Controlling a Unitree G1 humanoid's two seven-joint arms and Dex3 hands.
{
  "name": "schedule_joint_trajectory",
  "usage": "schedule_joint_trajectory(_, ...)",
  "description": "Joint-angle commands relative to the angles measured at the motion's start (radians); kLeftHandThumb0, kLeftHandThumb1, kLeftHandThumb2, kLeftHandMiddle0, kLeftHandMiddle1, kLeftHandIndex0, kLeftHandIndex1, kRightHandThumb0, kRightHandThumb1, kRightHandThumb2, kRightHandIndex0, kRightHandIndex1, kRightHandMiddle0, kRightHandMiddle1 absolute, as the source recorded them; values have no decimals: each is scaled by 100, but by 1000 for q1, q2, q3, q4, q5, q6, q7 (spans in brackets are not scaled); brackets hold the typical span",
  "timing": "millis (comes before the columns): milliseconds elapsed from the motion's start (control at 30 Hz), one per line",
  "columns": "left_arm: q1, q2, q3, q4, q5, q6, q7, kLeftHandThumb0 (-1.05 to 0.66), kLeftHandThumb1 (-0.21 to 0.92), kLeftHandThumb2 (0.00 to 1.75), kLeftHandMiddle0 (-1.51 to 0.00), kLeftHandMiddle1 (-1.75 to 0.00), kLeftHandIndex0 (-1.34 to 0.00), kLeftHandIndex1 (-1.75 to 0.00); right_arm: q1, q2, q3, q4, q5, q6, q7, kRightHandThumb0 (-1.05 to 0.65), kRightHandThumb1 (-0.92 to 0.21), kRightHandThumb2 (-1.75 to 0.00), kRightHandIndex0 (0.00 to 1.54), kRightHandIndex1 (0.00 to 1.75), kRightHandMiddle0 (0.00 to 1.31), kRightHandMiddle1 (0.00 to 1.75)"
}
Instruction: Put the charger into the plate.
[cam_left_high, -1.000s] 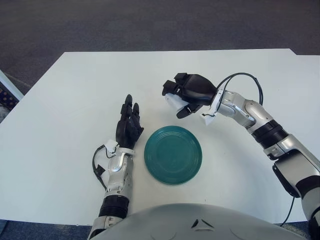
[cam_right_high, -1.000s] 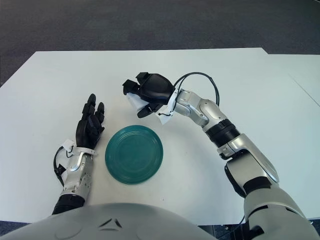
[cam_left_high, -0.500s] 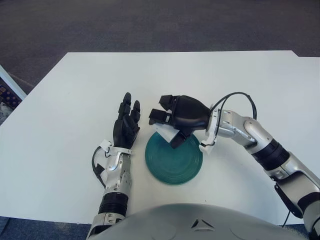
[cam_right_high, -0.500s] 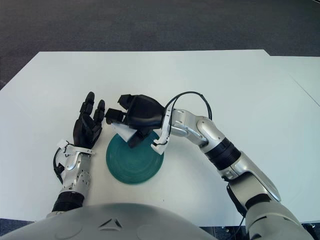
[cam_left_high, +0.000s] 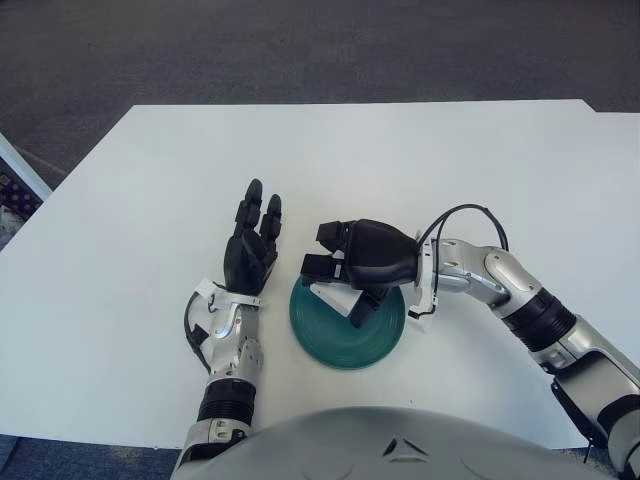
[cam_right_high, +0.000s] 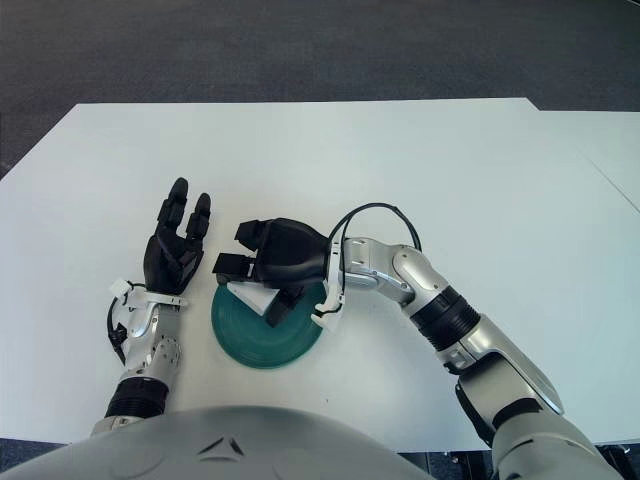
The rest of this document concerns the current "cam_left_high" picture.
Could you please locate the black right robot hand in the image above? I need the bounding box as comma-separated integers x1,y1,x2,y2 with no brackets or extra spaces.
300,217,421,330

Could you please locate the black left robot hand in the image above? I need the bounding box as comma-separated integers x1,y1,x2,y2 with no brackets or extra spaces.
222,177,284,297

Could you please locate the white charger block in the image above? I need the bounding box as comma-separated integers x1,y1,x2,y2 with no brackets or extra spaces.
309,282,374,317

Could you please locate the round green plate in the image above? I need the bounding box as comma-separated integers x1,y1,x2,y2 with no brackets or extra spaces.
288,277,407,371

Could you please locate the grey robot torso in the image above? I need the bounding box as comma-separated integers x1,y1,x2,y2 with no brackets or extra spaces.
172,405,609,480

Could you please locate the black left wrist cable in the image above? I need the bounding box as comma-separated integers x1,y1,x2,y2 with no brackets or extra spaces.
183,292,214,374

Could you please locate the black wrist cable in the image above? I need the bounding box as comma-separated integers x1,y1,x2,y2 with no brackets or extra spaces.
419,203,511,251
183,292,214,374

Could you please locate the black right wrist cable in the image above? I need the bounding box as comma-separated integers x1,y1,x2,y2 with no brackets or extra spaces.
419,203,511,251

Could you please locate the white board frame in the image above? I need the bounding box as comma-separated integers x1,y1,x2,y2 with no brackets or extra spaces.
0,132,52,199

